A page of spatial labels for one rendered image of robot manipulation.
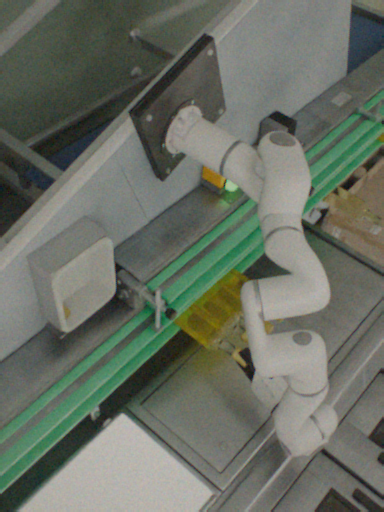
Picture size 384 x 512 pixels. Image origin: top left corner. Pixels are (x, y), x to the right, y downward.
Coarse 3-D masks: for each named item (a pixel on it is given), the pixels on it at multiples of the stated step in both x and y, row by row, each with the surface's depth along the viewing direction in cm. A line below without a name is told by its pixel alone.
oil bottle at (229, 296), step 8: (216, 288) 166; (224, 288) 167; (232, 288) 167; (216, 296) 165; (224, 296) 165; (232, 296) 165; (240, 296) 165; (232, 304) 163; (240, 304) 163; (240, 312) 162
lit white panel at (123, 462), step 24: (120, 432) 154; (96, 456) 149; (120, 456) 150; (144, 456) 150; (168, 456) 150; (72, 480) 145; (96, 480) 145; (120, 480) 146; (144, 480) 146; (168, 480) 146; (192, 480) 147; (48, 504) 141; (72, 504) 141; (96, 504) 142; (120, 504) 142; (144, 504) 142; (168, 504) 143; (192, 504) 143
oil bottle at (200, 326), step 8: (192, 304) 163; (184, 312) 161; (192, 312) 161; (200, 312) 161; (176, 320) 163; (184, 320) 160; (192, 320) 159; (200, 320) 159; (208, 320) 160; (184, 328) 162; (192, 328) 159; (200, 328) 158; (208, 328) 158; (216, 328) 158; (192, 336) 162; (200, 336) 159; (208, 336) 156; (216, 336) 157; (224, 336) 157; (208, 344) 158; (216, 344) 157
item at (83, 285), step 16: (80, 256) 131; (96, 256) 144; (112, 256) 141; (64, 272) 129; (80, 272) 147; (96, 272) 150; (112, 272) 145; (64, 288) 146; (80, 288) 151; (96, 288) 152; (112, 288) 150; (64, 304) 148; (80, 304) 148; (96, 304) 149; (64, 320) 140; (80, 320) 146
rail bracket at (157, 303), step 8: (136, 288) 148; (144, 288) 148; (136, 296) 149; (144, 296) 148; (152, 296) 147; (152, 304) 146; (160, 304) 145; (168, 312) 144; (176, 312) 145; (152, 328) 155; (160, 328) 154
